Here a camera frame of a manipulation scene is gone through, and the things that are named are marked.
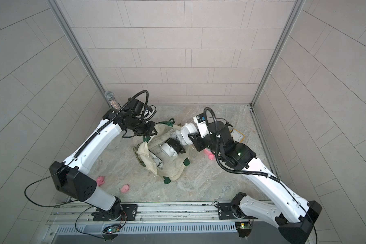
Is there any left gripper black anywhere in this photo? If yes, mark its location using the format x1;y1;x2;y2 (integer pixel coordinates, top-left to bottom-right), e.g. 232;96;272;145
126;117;160;136

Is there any pink alarm clock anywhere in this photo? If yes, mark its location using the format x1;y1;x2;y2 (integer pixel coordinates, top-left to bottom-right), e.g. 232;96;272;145
203;148;215;160

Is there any white square alarm clock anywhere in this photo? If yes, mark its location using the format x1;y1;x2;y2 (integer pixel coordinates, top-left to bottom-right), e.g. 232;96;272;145
180;123;198;145

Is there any black and white alarm clock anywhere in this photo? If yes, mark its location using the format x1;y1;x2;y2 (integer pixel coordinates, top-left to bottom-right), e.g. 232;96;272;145
166;138;186;154

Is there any small white alarm clock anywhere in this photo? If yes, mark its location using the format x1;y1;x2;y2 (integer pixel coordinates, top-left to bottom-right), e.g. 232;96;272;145
161;143;178;157

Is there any beige canvas tote bag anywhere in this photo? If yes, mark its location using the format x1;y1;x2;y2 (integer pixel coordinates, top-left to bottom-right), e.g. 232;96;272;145
135;118;193;184

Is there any yellow square alarm clock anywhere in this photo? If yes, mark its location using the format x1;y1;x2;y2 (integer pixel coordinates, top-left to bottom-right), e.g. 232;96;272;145
231;129;245;142

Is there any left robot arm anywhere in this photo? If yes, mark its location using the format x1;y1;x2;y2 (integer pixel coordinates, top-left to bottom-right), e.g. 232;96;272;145
49;101;157;221

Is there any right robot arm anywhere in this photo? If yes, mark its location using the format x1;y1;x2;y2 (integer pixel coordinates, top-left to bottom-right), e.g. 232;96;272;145
183;122;322;244

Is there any white twin-bell alarm clock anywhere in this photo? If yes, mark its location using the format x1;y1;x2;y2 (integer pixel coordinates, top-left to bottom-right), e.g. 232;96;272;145
170;130;185;144

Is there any pink eraser piece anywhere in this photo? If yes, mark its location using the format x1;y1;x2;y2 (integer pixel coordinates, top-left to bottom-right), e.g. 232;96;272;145
96;176;105;187
121;184;130;193

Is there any right controller board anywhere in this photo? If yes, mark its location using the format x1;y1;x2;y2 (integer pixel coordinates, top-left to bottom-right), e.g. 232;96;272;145
235;221;253;239

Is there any controller board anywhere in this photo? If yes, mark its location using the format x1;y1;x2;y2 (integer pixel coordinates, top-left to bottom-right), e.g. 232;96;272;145
102;225;121;234
235;221;253;239

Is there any left controller board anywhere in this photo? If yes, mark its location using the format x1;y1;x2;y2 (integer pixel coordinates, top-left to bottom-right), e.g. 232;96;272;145
102;225;121;234

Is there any left metal corner profile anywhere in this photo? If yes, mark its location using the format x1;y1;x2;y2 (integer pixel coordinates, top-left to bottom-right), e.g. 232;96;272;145
47;0;111;107

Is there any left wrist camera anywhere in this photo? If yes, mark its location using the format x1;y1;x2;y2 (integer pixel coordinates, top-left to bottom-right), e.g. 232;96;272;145
140;104;157;122

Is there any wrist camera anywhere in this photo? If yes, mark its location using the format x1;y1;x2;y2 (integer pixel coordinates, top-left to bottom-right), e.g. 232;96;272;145
140;104;157;122
193;113;209;138

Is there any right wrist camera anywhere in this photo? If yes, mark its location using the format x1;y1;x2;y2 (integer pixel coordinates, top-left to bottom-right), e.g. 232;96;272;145
193;113;209;138

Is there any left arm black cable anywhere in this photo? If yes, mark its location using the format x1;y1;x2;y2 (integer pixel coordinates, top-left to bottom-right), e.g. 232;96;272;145
24;164;123;240

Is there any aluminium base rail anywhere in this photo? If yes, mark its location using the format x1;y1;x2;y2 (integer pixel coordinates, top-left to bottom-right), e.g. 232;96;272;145
41;201;266;244

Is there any metal corner wall profile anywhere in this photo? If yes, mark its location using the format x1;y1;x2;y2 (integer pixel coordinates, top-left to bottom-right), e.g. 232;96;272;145
251;0;305;108

